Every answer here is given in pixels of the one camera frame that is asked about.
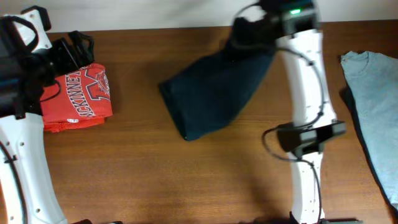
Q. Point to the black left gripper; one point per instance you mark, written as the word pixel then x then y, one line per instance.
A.
pixel 85 53

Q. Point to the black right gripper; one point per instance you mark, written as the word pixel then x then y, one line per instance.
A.
pixel 255 42

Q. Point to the navy blue shorts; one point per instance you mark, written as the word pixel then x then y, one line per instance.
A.
pixel 210 93

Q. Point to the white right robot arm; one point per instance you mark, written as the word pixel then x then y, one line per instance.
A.
pixel 295 32

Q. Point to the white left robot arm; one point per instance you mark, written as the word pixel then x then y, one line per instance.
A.
pixel 25 178

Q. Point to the folded red t-shirt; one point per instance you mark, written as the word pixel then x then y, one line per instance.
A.
pixel 78 100

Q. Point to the dark garment under grey shirt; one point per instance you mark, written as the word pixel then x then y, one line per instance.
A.
pixel 347 96

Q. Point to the grey t-shirt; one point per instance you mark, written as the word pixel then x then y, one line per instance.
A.
pixel 372 78

